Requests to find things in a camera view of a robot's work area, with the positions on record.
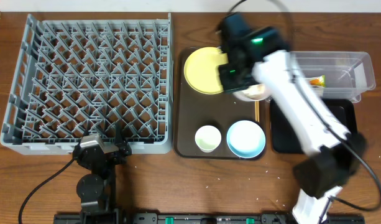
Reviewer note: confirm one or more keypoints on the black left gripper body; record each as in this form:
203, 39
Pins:
107, 152

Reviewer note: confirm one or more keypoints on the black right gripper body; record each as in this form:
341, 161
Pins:
234, 79

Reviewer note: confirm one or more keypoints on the food wrapper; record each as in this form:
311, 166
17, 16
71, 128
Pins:
319, 81

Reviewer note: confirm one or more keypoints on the light blue bowl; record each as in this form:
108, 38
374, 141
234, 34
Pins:
246, 139

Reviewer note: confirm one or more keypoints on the pale green cup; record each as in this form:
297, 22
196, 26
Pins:
208, 138

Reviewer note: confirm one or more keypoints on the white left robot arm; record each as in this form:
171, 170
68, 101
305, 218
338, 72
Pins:
97, 190

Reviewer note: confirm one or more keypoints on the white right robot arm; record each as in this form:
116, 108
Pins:
334, 153

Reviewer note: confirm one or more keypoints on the black waste tray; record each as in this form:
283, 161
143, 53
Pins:
284, 139

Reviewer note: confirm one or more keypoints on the yellow round plate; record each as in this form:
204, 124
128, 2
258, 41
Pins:
201, 70

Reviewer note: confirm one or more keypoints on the wooden chopstick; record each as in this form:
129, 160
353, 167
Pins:
256, 106
259, 111

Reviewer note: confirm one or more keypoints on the grey plastic dish rack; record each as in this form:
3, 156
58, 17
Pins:
82, 77

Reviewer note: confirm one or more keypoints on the dark brown serving tray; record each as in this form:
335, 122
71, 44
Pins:
194, 110

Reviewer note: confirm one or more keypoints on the clear plastic bin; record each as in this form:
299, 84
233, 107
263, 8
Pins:
346, 75

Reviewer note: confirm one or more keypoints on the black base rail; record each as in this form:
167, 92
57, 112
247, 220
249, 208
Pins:
153, 218

